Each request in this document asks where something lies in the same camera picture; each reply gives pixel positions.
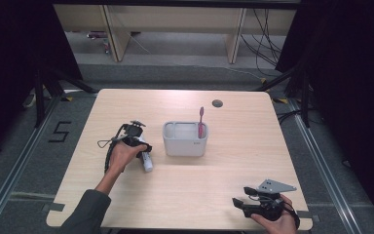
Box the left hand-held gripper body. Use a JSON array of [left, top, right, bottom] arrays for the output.
[[119, 120, 147, 148]]

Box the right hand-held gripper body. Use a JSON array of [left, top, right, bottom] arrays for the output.
[[243, 178, 298, 222]]

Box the white purple toothpaste tube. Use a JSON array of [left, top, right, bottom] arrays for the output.
[[140, 136, 154, 173]]

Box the grey toothbrush holder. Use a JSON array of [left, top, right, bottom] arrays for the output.
[[162, 121, 209, 158]]

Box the pink toothbrush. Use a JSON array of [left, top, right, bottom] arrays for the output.
[[197, 106, 206, 139]]

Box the person's left hand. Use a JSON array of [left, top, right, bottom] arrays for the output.
[[108, 141, 148, 175]]

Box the person's right hand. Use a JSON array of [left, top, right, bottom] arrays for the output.
[[250, 193, 299, 234]]

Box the black metal stand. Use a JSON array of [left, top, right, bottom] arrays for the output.
[[254, 61, 314, 129], [33, 64, 98, 129]]

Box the light wooden shelf unit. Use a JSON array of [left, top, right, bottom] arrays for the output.
[[54, 3, 297, 64]]

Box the dark curtain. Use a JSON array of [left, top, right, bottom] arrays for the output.
[[275, 0, 374, 225], [0, 0, 84, 164]]

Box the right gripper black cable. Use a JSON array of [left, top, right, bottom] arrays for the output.
[[281, 199, 302, 229]]

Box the metal floor rail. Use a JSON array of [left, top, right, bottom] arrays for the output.
[[0, 94, 62, 234], [286, 97, 362, 234]]

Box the black floor cable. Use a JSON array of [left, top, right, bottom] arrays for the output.
[[276, 109, 303, 125]]

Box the thin white floor cable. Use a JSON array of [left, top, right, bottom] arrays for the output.
[[222, 65, 265, 81]]

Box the bundle of black cables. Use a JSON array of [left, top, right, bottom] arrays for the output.
[[240, 9, 283, 77]]

